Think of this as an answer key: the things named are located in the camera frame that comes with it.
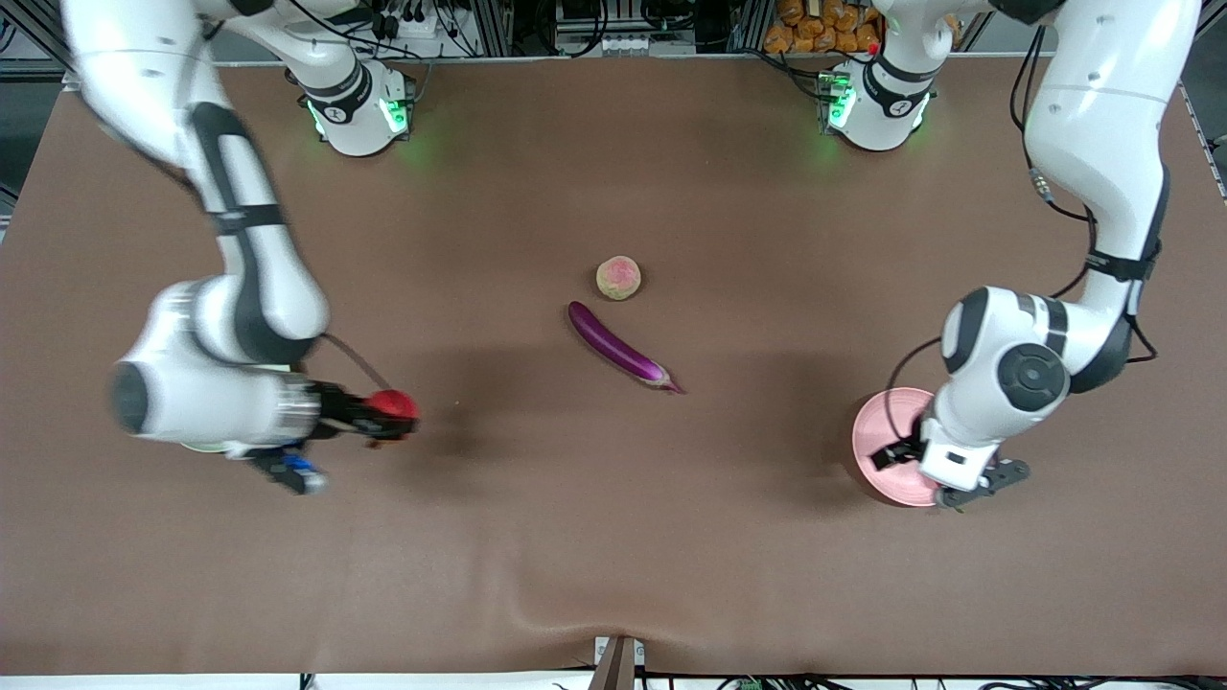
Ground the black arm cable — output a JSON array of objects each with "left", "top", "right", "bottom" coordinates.
[
  {"left": 321, "top": 333, "right": 394, "bottom": 394},
  {"left": 882, "top": 24, "right": 1166, "bottom": 463}
]

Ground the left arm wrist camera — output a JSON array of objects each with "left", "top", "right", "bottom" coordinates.
[{"left": 935, "top": 458, "right": 1032, "bottom": 510}]

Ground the brown table cover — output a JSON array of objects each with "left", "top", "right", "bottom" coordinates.
[{"left": 0, "top": 53, "right": 1227, "bottom": 678}]

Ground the bag of orange items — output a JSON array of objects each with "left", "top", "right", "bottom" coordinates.
[{"left": 763, "top": 0, "right": 885, "bottom": 56}]

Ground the pink plate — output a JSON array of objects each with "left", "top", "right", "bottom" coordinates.
[{"left": 851, "top": 386, "right": 945, "bottom": 508}]

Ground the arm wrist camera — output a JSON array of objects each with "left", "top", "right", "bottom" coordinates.
[
  {"left": 935, "top": 458, "right": 1032, "bottom": 510},
  {"left": 247, "top": 446, "right": 329, "bottom": 496}
]

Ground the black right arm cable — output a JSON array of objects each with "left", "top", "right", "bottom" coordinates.
[{"left": 321, "top": 333, "right": 394, "bottom": 394}]

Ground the red pomegranate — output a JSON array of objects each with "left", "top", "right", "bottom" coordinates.
[{"left": 369, "top": 388, "right": 421, "bottom": 423}]

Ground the purple eggplant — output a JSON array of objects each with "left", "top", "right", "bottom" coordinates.
[{"left": 567, "top": 301, "right": 684, "bottom": 395}]

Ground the grey metal bracket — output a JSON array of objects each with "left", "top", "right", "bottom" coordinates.
[{"left": 589, "top": 634, "right": 646, "bottom": 690}]

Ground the white equipment box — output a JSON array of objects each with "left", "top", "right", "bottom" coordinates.
[{"left": 554, "top": 0, "right": 698, "bottom": 58}]

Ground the pink-green peach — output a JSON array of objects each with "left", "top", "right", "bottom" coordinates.
[{"left": 595, "top": 255, "right": 643, "bottom": 302}]

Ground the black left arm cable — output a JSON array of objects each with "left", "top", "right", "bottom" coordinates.
[{"left": 882, "top": 24, "right": 1166, "bottom": 463}]

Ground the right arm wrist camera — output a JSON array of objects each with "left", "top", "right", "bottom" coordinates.
[{"left": 247, "top": 446, "right": 329, "bottom": 496}]

